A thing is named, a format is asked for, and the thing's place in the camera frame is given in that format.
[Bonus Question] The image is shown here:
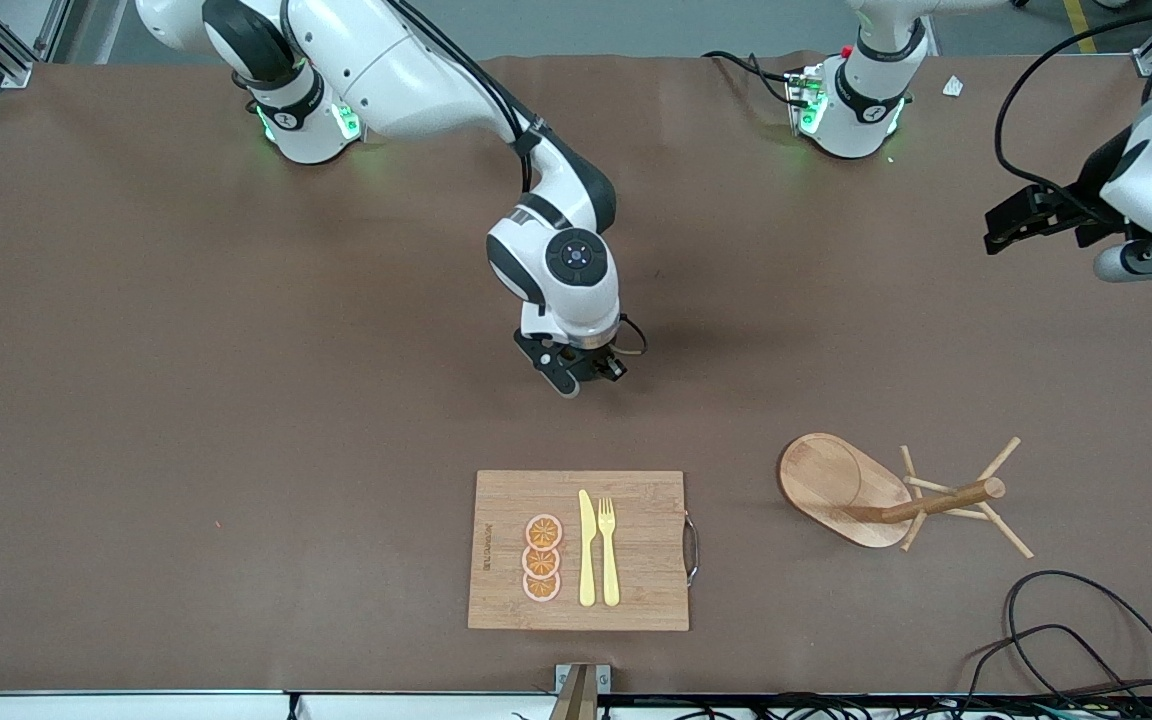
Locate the yellow plastic fork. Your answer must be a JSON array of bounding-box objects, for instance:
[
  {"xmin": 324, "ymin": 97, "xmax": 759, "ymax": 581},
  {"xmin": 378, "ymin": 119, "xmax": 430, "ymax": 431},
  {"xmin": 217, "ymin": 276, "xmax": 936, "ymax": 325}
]
[{"xmin": 597, "ymin": 497, "xmax": 621, "ymax": 608}]

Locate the metal camera bracket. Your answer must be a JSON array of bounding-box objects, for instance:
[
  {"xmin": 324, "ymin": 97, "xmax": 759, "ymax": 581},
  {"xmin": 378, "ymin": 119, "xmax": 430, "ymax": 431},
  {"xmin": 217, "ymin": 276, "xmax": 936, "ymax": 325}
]
[{"xmin": 548, "ymin": 663, "xmax": 612, "ymax": 720}]

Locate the white table edge rail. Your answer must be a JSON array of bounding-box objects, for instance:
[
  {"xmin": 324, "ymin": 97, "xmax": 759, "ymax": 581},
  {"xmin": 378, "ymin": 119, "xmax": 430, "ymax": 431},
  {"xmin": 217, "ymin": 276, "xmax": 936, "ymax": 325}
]
[{"xmin": 0, "ymin": 688, "xmax": 1152, "ymax": 720}]

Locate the bamboo cutting board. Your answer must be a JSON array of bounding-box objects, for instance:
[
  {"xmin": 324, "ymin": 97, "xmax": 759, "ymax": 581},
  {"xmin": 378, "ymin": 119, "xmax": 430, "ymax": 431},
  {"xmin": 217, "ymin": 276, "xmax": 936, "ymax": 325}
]
[{"xmin": 467, "ymin": 470, "xmax": 700, "ymax": 632}]

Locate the yellow plastic knife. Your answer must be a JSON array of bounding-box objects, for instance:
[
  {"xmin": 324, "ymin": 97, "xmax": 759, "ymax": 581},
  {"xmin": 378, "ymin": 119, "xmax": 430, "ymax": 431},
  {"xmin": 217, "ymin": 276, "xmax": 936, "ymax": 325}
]
[{"xmin": 578, "ymin": 489, "xmax": 598, "ymax": 608}]

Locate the black base cable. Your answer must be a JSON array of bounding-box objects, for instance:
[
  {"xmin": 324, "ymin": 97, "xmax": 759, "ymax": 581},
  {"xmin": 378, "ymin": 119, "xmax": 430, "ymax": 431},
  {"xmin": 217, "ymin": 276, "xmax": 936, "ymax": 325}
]
[{"xmin": 701, "ymin": 50, "xmax": 797, "ymax": 106}]

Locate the wooden mug rack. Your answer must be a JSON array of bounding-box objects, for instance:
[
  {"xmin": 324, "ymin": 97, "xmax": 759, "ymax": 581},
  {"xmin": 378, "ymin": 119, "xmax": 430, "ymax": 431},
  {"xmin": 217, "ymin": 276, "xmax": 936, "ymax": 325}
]
[{"xmin": 777, "ymin": 432, "xmax": 1035, "ymax": 560}]

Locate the black looped cable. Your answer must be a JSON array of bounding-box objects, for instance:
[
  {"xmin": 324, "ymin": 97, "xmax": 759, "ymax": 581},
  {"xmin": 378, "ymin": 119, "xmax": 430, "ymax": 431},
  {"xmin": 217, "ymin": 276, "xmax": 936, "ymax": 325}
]
[
  {"xmin": 964, "ymin": 625, "xmax": 1147, "ymax": 720},
  {"xmin": 1004, "ymin": 570, "xmax": 1152, "ymax": 720}
]

